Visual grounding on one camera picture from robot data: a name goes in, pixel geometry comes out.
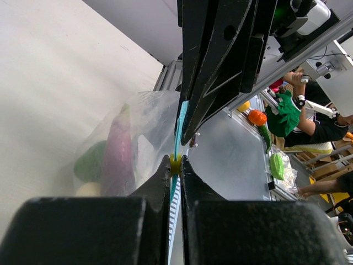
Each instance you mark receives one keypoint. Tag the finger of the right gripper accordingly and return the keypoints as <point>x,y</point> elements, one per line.
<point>196,19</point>
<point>233,57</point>

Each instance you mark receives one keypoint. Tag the clear zip top bag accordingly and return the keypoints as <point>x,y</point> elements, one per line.
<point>152,117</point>

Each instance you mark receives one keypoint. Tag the green toy vegetable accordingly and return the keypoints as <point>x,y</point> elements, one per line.
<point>277,166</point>

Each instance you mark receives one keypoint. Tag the white egg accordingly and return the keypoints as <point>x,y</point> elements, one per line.
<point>90,189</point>

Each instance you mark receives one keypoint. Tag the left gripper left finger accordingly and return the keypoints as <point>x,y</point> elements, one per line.
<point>93,230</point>

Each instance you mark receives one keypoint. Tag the green cloth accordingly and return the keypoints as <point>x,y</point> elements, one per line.
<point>288,116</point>

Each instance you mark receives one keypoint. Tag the green bell pepper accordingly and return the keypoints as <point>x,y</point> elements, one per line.
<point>88,167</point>

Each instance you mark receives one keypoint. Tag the aluminium mounting rail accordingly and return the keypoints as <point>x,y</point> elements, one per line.
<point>248,82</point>

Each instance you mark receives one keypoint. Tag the purple eggplant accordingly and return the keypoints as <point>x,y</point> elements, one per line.
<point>117,177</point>

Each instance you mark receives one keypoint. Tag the person in black shirt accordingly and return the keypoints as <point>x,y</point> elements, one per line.
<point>314,127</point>

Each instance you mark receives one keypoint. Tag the orange toy pumpkin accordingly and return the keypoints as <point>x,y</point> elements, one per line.
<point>257,117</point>

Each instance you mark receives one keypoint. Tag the slotted white cable duct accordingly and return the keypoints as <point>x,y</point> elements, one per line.
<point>175,231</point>

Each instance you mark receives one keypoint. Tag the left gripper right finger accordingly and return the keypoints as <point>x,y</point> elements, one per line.
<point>221,231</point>

